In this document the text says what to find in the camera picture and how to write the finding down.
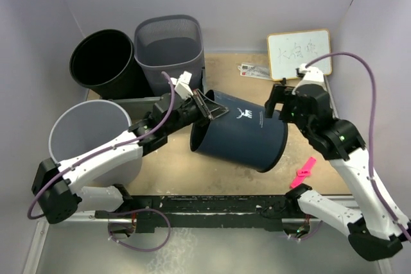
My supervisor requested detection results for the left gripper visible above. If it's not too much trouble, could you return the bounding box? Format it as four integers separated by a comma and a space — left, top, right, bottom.
165, 89, 228, 135

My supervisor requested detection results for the dark blue round bin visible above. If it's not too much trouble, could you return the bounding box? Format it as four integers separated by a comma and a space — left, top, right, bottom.
189, 90, 288, 173

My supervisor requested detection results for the grey mesh square bin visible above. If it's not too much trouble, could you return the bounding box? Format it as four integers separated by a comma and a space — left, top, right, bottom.
134, 15, 205, 97

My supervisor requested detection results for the black ribbed round bin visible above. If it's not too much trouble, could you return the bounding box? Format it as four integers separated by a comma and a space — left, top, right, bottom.
69, 29, 153, 99

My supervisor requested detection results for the light grey round bin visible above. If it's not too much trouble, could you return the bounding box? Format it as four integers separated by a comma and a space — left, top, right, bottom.
48, 99, 143, 187

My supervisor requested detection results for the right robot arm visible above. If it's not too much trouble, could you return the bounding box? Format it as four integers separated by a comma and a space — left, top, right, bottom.
265, 84, 410, 261

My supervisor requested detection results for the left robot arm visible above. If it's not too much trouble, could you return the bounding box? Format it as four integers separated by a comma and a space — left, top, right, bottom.
31, 90, 229, 224

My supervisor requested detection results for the white plastic ruler pack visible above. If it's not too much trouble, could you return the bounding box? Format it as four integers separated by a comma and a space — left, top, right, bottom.
238, 63, 271, 80

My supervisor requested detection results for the pink plastic clip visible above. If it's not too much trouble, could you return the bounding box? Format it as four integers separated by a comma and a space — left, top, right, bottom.
290, 157, 317, 189

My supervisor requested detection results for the grey plastic tray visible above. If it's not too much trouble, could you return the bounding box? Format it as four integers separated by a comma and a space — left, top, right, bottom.
110, 97, 160, 122

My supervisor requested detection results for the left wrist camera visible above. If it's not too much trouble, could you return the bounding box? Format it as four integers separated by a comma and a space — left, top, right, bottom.
171, 71, 193, 100

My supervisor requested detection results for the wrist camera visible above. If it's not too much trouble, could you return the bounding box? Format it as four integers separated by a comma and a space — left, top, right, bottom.
171, 71, 193, 100
293, 64, 328, 92

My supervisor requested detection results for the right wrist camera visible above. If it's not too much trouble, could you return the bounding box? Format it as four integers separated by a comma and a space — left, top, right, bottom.
293, 64, 328, 92

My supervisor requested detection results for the small whiteboard yellow frame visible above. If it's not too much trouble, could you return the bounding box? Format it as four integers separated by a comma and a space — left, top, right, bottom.
267, 29, 331, 81

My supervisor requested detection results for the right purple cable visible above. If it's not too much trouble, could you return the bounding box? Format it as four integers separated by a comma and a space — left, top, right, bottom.
303, 51, 411, 243

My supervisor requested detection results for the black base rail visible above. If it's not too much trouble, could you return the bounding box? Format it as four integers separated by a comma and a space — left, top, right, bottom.
95, 195, 306, 234

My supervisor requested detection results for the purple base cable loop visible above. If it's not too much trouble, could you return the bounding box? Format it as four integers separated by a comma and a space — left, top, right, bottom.
107, 207, 172, 252

